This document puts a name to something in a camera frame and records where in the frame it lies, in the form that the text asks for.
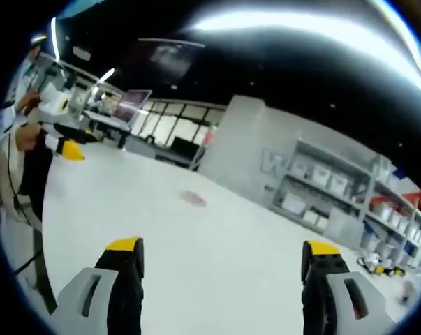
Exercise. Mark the spare white yellow gripper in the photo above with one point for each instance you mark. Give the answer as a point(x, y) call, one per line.
point(370, 263)

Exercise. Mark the dark hanging ceiling screen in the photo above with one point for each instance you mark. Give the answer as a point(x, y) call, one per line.
point(168, 59)

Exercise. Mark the short ceiling light strip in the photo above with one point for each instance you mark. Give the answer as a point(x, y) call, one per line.
point(104, 76)

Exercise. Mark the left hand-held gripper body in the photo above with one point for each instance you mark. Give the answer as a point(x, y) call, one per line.
point(53, 99)

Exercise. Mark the small black monitor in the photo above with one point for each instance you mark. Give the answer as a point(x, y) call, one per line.
point(185, 146)

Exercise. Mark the red storage box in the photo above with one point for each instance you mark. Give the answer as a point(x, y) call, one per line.
point(395, 200)

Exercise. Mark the person's black garment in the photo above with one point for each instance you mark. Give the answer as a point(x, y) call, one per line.
point(35, 181)

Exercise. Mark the spare black yellow gripper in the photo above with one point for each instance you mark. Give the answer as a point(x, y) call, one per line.
point(395, 271)

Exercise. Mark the grey work table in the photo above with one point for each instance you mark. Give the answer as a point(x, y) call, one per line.
point(109, 124)

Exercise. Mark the grey partition block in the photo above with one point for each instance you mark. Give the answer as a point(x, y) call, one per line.
point(245, 146)

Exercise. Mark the grey metal shelf unit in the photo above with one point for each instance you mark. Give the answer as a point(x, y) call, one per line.
point(363, 195)

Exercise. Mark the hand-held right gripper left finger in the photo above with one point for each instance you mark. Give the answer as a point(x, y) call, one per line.
point(126, 289)

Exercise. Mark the narrow ceiling light tube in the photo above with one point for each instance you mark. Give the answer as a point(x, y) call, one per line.
point(55, 38)

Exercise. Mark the person's left hand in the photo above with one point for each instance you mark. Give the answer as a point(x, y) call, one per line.
point(28, 137)

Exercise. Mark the row of white storage bins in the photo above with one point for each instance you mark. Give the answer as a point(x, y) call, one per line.
point(398, 216)

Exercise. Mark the long ceiling light strip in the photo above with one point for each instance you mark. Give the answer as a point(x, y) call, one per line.
point(301, 31)

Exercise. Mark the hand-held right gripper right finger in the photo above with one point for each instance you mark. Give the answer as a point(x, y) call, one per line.
point(322, 293)

